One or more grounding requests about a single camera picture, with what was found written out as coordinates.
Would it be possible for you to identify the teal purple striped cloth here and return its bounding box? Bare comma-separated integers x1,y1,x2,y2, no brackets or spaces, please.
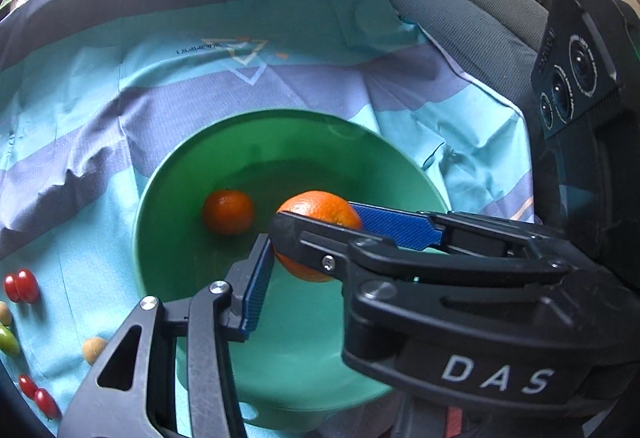
1,0,534,406

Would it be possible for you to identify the large orange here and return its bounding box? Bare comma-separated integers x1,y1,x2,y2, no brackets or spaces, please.
274,190,363,283

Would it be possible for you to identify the small tangerine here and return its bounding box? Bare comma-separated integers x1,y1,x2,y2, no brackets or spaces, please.
201,189,255,236

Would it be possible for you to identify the green plastic bowl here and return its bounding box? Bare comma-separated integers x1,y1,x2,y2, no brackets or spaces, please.
132,109,446,432

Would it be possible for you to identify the tan round fruit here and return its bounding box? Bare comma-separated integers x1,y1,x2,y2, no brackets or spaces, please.
81,336,107,364
0,301,13,326

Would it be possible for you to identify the red cherry tomato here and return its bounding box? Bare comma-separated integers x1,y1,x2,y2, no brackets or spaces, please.
3,274,21,302
17,374,38,400
15,269,40,303
34,388,60,420

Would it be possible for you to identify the green oval fruit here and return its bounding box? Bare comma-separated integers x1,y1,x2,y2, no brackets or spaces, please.
0,324,21,357

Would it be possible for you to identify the black camera box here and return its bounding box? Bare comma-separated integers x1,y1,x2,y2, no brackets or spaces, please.
532,0,639,139

